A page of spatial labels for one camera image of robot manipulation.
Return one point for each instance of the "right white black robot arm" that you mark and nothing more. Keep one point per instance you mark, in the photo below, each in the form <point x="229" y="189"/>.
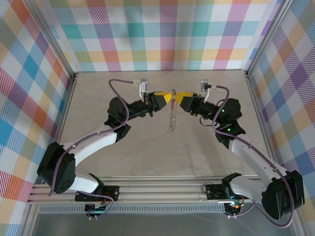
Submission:
<point x="256" y="157"/>

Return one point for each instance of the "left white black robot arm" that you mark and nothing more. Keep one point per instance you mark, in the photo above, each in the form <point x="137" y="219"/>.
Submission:
<point x="93" y="142"/>

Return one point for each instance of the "perforated metal strip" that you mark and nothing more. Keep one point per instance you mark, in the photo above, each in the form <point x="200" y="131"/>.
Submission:
<point x="160" y="209"/>

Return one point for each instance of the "grey metal shelf panel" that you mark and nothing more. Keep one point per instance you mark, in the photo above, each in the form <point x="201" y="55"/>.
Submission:
<point x="160" y="225"/>

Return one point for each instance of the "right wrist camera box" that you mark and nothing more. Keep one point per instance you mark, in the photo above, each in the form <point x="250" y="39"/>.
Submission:
<point x="203" y="85"/>

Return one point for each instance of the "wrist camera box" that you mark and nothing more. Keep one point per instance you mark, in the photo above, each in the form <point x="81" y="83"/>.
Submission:
<point x="144" y="85"/>
<point x="203" y="85"/>

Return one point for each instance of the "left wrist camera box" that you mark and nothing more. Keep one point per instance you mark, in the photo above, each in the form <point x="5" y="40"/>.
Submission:
<point x="144" y="85"/>

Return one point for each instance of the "aluminium table side rail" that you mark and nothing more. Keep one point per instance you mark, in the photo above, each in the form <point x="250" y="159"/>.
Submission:
<point x="66" y="103"/>
<point x="259" y="110"/>

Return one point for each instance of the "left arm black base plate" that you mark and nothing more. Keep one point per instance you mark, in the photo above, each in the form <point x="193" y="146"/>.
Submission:
<point x="113" y="193"/>

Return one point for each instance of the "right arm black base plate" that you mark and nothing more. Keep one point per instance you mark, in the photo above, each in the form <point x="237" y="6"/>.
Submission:
<point x="214" y="191"/>

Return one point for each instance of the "aluminium frame post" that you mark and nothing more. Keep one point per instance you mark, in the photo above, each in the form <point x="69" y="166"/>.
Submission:
<point x="51" y="34"/>
<point x="267" y="34"/>

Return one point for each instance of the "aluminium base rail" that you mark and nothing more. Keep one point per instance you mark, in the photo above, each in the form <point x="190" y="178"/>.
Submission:
<point x="160" y="190"/>

